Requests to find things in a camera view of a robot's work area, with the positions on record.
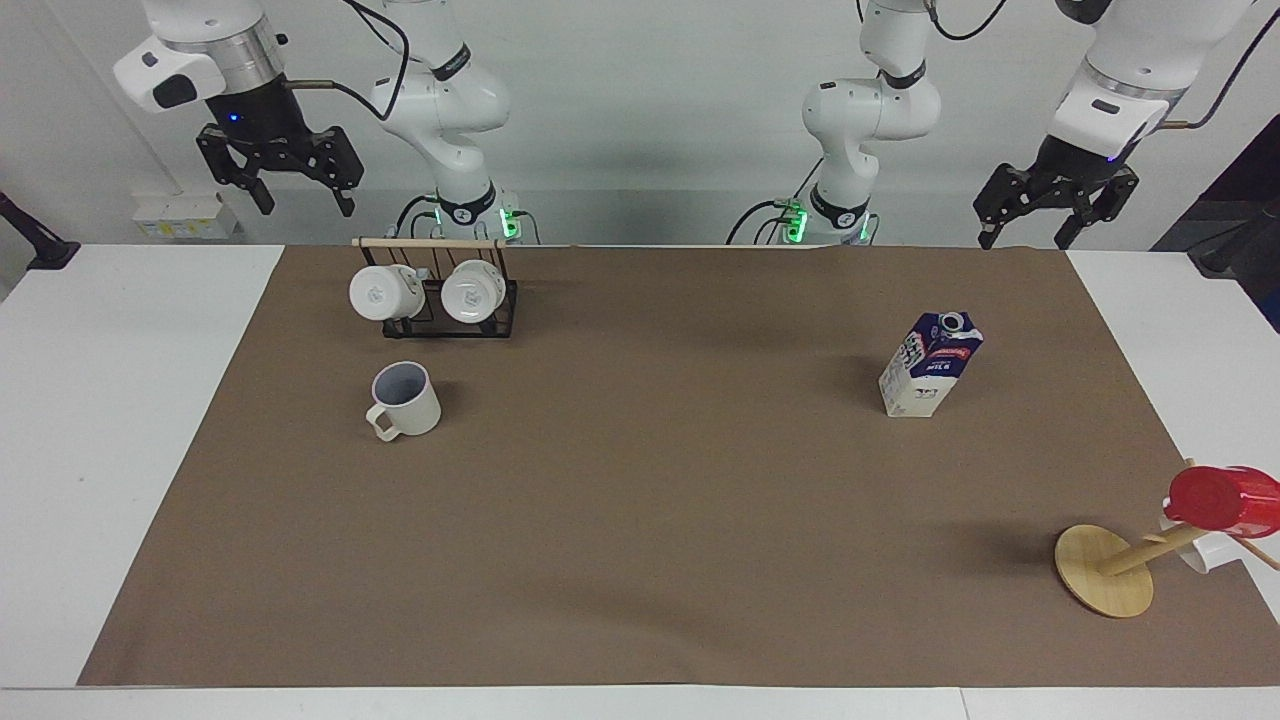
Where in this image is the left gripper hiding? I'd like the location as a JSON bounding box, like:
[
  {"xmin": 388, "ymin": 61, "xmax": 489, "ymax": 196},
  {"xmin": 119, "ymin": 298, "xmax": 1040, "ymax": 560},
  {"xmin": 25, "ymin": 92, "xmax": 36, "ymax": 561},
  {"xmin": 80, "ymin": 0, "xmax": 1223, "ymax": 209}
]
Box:
[{"xmin": 974, "ymin": 134, "xmax": 1142, "ymax": 252}]

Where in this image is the black stand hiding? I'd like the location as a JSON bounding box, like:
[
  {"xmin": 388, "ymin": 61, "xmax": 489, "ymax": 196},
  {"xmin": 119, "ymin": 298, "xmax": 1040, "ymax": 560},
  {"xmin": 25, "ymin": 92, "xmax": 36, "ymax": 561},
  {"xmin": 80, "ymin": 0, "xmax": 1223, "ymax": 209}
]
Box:
[
  {"xmin": 0, "ymin": 190, "xmax": 82, "ymax": 272},
  {"xmin": 1148, "ymin": 114, "xmax": 1280, "ymax": 333}
]

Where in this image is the black cable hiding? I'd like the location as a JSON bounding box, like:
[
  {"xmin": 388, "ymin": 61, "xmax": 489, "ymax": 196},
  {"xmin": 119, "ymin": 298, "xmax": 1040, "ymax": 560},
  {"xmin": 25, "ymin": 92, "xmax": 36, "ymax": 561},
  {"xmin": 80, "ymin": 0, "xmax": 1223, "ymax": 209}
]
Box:
[
  {"xmin": 283, "ymin": 0, "xmax": 413, "ymax": 123},
  {"xmin": 924, "ymin": 0, "xmax": 1013, "ymax": 43},
  {"xmin": 1163, "ymin": 8, "xmax": 1280, "ymax": 131},
  {"xmin": 724, "ymin": 198, "xmax": 807, "ymax": 247},
  {"xmin": 394, "ymin": 193, "xmax": 442, "ymax": 244}
]

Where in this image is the blue white milk carton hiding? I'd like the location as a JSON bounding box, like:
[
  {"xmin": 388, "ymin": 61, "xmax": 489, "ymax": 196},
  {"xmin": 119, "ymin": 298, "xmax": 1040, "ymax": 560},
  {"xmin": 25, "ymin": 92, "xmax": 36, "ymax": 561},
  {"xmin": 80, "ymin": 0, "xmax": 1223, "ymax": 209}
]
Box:
[{"xmin": 877, "ymin": 309, "xmax": 986, "ymax": 419}]

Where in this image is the white mug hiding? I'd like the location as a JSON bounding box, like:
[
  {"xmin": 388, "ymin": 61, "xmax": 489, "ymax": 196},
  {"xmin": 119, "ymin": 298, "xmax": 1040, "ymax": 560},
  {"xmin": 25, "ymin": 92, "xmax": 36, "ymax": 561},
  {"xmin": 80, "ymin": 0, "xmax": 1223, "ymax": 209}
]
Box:
[
  {"xmin": 439, "ymin": 259, "xmax": 507, "ymax": 326},
  {"xmin": 348, "ymin": 264, "xmax": 428, "ymax": 324}
]

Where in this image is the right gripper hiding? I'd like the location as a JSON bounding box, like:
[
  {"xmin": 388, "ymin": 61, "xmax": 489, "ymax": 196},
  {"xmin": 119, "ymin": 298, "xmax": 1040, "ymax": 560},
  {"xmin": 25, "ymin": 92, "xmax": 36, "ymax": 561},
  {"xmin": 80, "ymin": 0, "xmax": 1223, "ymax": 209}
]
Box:
[{"xmin": 196, "ymin": 76, "xmax": 365, "ymax": 219}]

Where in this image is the black wire mug rack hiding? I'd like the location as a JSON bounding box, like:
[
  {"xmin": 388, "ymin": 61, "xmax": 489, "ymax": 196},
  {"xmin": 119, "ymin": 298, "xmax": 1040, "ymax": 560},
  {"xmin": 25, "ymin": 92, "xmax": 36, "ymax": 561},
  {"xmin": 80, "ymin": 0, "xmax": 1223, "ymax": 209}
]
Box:
[{"xmin": 352, "ymin": 236, "xmax": 521, "ymax": 340}]

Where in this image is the wooden mug tree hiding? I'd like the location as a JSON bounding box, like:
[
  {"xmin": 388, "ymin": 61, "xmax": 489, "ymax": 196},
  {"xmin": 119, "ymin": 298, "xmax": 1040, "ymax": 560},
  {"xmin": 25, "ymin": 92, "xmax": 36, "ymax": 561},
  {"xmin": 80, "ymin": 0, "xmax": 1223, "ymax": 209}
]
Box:
[{"xmin": 1054, "ymin": 457, "xmax": 1280, "ymax": 619}]

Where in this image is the white cup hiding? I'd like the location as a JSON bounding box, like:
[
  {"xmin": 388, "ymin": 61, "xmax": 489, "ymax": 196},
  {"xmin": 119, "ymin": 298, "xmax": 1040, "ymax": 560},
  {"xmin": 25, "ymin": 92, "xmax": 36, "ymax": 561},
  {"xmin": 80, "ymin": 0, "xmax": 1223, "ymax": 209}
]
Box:
[{"xmin": 1158, "ymin": 514, "xmax": 1242, "ymax": 576}]

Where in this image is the red cup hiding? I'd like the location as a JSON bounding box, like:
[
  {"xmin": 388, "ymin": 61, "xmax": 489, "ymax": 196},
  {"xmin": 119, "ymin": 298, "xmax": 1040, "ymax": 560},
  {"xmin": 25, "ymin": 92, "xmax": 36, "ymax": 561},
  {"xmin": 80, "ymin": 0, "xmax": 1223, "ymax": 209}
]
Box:
[{"xmin": 1165, "ymin": 465, "xmax": 1280, "ymax": 540}]

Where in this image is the cream mug with handle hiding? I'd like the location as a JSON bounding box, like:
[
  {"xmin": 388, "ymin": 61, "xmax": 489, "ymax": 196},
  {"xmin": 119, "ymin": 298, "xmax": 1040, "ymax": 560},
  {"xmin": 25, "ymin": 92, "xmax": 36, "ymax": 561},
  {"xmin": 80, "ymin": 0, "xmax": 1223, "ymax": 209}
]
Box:
[{"xmin": 364, "ymin": 360, "xmax": 443, "ymax": 443}]

